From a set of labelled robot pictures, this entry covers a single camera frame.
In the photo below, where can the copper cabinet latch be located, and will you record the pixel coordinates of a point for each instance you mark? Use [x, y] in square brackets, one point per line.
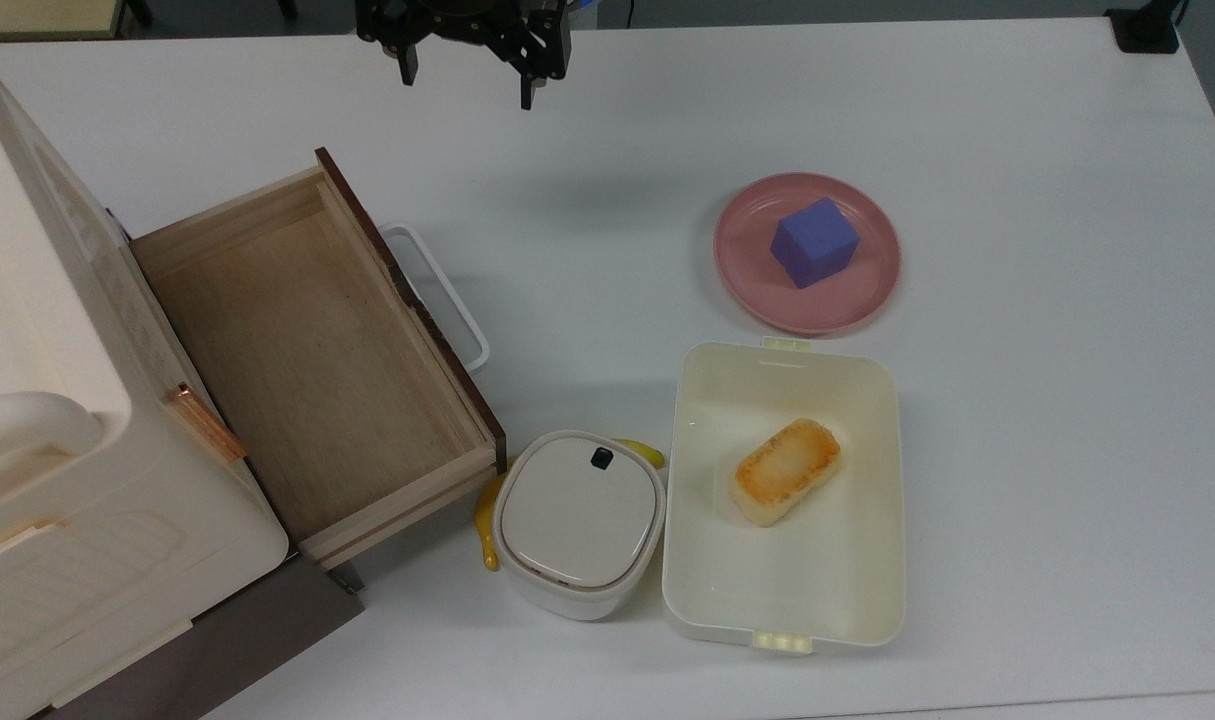
[207, 423]

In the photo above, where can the brown base board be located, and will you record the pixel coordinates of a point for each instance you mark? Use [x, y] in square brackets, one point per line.
[237, 640]

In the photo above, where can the pink plate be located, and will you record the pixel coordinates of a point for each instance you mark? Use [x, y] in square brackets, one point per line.
[757, 280]

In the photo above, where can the cream rectangular plastic container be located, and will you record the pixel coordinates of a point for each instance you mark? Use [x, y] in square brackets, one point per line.
[827, 580]

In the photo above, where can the yellow banana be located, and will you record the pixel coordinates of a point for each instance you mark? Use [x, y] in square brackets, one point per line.
[485, 525]

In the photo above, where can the cream plastic storage cabinet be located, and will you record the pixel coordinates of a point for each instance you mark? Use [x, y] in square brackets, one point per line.
[57, 420]

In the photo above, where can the purple cube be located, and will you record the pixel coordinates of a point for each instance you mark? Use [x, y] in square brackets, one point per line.
[814, 243]

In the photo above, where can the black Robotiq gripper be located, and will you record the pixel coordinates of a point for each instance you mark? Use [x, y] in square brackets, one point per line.
[462, 14]

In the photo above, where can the toasted bread toy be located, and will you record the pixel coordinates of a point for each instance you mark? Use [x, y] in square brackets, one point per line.
[785, 471]

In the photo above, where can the light wooden side table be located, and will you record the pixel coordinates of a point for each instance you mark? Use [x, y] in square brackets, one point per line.
[42, 15]

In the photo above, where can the white square lidded container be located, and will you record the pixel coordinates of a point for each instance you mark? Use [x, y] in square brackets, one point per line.
[579, 524]

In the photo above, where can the black table clamp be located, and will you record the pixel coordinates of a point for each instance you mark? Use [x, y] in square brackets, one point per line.
[1145, 28]

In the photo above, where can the wooden drawer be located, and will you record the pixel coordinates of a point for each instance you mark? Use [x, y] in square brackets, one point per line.
[317, 370]

